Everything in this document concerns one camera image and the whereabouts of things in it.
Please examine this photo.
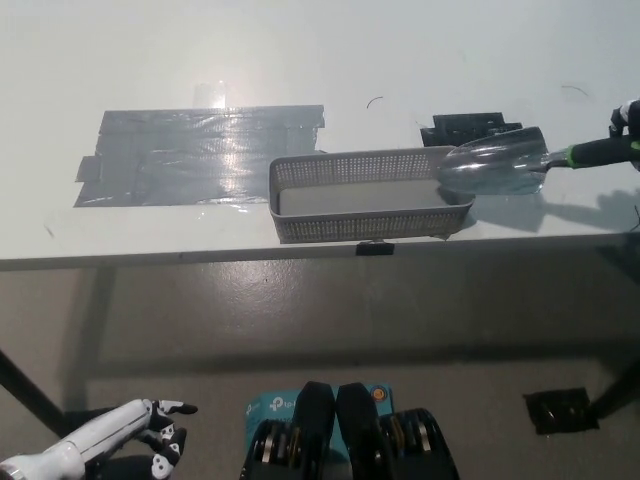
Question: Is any small black tape strip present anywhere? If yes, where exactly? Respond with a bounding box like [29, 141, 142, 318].
[355, 240, 395, 258]

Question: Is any garden trowel green black handle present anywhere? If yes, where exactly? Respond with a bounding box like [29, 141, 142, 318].
[438, 126, 640, 197]

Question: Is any black table leg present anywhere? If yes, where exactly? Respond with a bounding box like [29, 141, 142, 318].
[0, 347, 69, 436]
[592, 357, 640, 419]

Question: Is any teal tp-link box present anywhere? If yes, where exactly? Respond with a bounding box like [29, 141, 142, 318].
[244, 384, 397, 451]

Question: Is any black tape patch on desk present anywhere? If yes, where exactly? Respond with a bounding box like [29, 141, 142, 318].
[419, 112, 524, 149]

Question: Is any grey perforated plastic basket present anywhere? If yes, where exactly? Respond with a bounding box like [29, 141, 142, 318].
[268, 146, 476, 245]

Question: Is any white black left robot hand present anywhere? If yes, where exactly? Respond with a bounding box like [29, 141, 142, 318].
[69, 398, 199, 480]

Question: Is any grey duct tape patch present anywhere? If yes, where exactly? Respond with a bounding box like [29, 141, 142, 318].
[73, 104, 327, 209]

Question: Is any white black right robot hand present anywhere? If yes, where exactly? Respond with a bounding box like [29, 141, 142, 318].
[608, 98, 640, 140]

